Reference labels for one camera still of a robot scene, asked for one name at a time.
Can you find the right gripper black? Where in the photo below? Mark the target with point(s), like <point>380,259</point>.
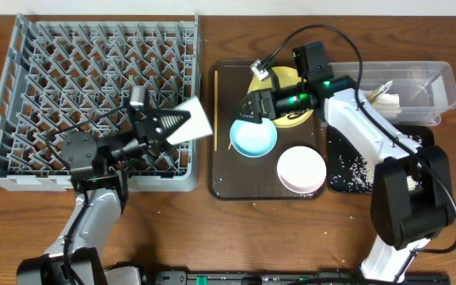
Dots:
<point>254,99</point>

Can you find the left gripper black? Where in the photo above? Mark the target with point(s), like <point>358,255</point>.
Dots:
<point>148,142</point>

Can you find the small white cup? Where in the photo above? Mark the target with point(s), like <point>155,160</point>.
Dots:
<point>196,127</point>

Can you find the white bowl with food residue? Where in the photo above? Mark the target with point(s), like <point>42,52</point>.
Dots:
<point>301,169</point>

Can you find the green orange snack wrapper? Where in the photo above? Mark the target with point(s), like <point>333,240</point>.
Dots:
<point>375,94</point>

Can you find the white napkin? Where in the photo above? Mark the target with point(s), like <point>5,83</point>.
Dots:
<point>388,105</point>

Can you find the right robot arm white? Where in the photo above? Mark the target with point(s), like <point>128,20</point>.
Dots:
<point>411,200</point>

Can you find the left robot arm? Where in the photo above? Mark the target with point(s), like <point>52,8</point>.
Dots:
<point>101,197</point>

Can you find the black waste tray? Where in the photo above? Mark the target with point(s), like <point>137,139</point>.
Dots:
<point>421,134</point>

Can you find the grey dishwasher rack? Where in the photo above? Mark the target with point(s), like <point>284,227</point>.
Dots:
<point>61,73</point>

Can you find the clear plastic waste bin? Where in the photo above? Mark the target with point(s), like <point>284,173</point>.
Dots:
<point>426,89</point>

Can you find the light blue bowl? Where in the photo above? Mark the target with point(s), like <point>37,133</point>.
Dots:
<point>253,140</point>

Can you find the yellow plate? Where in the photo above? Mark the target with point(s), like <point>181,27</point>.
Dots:
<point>287,76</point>

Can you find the long wooden chopstick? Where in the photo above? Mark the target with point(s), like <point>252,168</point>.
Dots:
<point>216,109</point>

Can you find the dark brown serving tray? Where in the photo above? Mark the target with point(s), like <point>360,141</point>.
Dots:
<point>232,176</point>

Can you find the spilled rice pile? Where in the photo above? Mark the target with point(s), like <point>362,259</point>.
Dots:
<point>347,170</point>

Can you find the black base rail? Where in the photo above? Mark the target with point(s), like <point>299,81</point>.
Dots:
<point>210,278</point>

